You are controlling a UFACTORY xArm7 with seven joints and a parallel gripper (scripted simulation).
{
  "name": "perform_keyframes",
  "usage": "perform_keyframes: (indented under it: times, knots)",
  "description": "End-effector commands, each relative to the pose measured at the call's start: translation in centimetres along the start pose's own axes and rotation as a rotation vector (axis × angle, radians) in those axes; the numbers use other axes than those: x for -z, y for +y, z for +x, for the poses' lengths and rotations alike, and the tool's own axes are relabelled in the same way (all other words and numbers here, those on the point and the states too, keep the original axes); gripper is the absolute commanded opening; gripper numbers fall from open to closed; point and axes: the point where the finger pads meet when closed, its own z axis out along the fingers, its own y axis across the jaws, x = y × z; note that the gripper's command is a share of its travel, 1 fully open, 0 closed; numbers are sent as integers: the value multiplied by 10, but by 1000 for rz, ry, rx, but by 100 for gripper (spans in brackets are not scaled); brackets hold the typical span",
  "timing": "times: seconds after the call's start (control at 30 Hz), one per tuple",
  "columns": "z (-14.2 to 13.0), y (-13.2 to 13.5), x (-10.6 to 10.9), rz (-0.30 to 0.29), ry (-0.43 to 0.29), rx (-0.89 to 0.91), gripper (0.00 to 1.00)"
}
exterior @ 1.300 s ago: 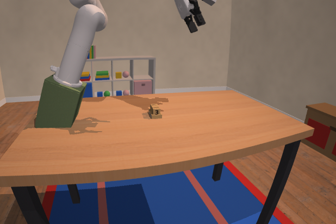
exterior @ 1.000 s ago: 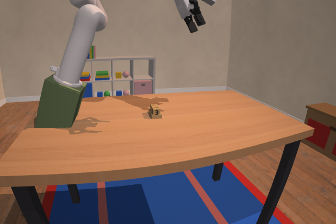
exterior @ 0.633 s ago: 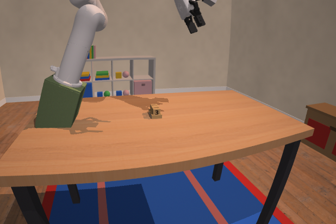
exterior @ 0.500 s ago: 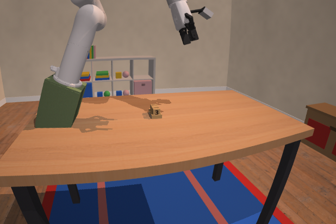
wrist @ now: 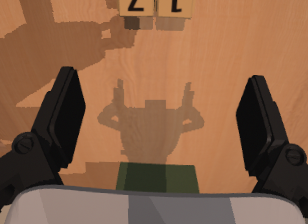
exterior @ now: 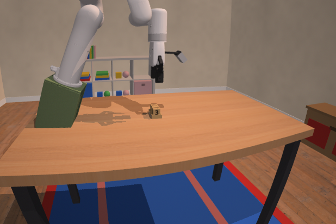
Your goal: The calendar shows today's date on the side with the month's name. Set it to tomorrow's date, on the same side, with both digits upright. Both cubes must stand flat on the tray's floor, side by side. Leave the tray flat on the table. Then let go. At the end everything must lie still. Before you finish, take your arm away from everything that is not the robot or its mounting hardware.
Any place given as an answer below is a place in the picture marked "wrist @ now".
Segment tan number cube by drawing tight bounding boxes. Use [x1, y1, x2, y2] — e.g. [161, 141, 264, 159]
[118, 0, 155, 17]
[157, 0, 193, 18]

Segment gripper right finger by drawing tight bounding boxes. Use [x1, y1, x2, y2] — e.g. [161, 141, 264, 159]
[236, 75, 308, 218]

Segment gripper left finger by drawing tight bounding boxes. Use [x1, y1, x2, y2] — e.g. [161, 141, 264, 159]
[0, 66, 86, 213]

